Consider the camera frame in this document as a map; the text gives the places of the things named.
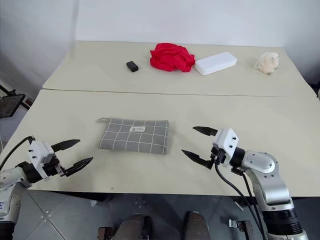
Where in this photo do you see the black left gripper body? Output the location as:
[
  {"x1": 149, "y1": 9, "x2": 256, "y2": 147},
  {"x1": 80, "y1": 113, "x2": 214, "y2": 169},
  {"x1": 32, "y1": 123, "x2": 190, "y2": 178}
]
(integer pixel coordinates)
[{"x1": 43, "y1": 153, "x2": 68, "y2": 178}]

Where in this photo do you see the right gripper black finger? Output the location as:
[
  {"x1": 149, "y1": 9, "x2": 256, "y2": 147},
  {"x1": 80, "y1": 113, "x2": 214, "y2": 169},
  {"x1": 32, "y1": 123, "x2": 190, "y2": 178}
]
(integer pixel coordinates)
[
  {"x1": 181, "y1": 149, "x2": 212, "y2": 169},
  {"x1": 192, "y1": 126, "x2": 219, "y2": 137}
]

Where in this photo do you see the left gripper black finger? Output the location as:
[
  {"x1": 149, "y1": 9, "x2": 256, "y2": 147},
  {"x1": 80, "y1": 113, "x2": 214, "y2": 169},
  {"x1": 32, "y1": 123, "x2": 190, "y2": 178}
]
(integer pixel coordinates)
[
  {"x1": 51, "y1": 139, "x2": 81, "y2": 152},
  {"x1": 65, "y1": 156, "x2": 94, "y2": 177}
]

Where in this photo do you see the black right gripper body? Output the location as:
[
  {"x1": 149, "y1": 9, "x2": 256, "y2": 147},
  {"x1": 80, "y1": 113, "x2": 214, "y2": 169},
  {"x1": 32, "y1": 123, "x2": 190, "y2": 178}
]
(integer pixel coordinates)
[{"x1": 208, "y1": 146, "x2": 227, "y2": 171}]

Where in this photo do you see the grey checked pouch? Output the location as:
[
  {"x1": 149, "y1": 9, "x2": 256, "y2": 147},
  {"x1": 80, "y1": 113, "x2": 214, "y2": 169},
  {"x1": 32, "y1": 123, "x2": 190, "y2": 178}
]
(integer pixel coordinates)
[{"x1": 95, "y1": 117, "x2": 171, "y2": 156}]

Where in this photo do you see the dark rounded shape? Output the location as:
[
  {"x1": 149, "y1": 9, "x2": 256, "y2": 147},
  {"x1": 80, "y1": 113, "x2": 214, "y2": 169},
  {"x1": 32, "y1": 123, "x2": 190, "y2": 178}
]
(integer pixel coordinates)
[
  {"x1": 116, "y1": 212, "x2": 154, "y2": 240},
  {"x1": 183, "y1": 211, "x2": 211, "y2": 240}
]

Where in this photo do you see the white rectangular plastic box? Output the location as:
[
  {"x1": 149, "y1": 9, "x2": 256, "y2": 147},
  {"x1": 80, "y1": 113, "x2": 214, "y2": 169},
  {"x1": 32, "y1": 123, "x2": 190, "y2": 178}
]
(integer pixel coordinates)
[{"x1": 194, "y1": 51, "x2": 238, "y2": 76}]

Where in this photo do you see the black metal stand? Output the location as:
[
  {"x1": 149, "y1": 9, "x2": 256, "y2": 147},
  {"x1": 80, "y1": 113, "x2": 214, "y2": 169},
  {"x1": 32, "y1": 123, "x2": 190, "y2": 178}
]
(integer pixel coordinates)
[{"x1": 0, "y1": 84, "x2": 33, "y2": 119}]

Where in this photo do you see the crumpled red cloth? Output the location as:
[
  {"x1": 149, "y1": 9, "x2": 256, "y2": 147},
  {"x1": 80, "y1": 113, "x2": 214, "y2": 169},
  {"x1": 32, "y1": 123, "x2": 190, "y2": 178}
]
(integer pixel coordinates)
[{"x1": 149, "y1": 42, "x2": 196, "y2": 74}]

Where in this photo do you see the crumpled beige plastic bag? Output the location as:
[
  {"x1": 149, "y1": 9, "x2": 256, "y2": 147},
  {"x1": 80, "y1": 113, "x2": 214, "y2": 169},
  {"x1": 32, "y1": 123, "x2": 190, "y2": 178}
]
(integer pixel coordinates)
[{"x1": 254, "y1": 51, "x2": 281, "y2": 75}]

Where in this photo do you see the small black box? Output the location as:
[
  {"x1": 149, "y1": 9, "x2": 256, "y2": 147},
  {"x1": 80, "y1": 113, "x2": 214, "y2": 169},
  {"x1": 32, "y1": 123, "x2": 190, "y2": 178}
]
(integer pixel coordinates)
[{"x1": 125, "y1": 60, "x2": 140, "y2": 74}]

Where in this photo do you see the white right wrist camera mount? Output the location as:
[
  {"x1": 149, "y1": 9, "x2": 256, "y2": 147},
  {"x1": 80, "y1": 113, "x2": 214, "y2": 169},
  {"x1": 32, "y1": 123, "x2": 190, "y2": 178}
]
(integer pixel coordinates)
[{"x1": 212, "y1": 128, "x2": 240, "y2": 168}]

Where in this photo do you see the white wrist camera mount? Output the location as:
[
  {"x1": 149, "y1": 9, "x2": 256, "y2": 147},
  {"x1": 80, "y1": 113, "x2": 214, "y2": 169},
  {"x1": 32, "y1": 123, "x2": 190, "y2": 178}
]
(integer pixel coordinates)
[
  {"x1": 27, "y1": 140, "x2": 55, "y2": 180},
  {"x1": 212, "y1": 128, "x2": 240, "y2": 168}
]

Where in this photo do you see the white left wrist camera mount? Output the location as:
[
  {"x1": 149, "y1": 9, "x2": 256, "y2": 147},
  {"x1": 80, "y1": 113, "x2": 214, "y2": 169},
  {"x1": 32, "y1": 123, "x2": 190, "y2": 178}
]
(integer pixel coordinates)
[{"x1": 27, "y1": 140, "x2": 55, "y2": 180}]

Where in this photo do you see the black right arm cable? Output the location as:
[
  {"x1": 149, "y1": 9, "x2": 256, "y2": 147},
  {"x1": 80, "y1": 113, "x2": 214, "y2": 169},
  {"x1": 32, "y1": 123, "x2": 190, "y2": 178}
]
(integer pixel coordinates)
[
  {"x1": 214, "y1": 161, "x2": 267, "y2": 240},
  {"x1": 240, "y1": 171, "x2": 261, "y2": 221}
]

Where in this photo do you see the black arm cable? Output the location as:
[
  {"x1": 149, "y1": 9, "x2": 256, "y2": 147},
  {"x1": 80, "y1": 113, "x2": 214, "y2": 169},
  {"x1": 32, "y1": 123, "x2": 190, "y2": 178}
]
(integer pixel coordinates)
[
  {"x1": 214, "y1": 161, "x2": 267, "y2": 240},
  {"x1": 0, "y1": 135, "x2": 35, "y2": 171},
  {"x1": 240, "y1": 171, "x2": 261, "y2": 221}
]

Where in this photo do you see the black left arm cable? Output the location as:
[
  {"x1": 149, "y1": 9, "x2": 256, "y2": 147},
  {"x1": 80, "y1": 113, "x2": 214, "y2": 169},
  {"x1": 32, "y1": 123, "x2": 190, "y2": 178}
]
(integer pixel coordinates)
[{"x1": 0, "y1": 135, "x2": 35, "y2": 171}]

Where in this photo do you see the brown metal bracket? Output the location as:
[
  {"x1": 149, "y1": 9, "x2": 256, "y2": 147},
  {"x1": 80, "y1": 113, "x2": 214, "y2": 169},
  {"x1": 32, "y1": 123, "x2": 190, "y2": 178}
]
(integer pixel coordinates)
[{"x1": 97, "y1": 225, "x2": 114, "y2": 240}]

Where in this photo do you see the metal caster frame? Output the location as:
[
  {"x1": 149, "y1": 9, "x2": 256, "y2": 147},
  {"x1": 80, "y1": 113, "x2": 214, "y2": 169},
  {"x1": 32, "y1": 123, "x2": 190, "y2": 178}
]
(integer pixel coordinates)
[{"x1": 228, "y1": 218, "x2": 253, "y2": 240}]

